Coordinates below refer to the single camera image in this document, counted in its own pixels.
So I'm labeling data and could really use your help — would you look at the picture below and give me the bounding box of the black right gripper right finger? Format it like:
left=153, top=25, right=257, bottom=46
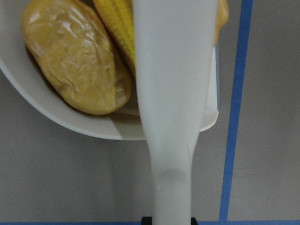
left=191, top=217, right=197, bottom=225

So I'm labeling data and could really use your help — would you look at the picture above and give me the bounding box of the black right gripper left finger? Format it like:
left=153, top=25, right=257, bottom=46
left=141, top=217, right=153, bottom=225

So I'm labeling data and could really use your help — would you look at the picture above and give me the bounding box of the brown toy potato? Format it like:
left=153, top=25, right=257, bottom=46
left=21, top=0, right=131, bottom=115

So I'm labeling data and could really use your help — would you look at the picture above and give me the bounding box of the yellow toy corn cob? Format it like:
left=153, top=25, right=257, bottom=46
left=93, top=0, right=135, bottom=76

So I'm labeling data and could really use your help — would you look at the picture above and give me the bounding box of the tan toy ginger root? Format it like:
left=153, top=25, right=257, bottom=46
left=214, top=0, right=229, bottom=46

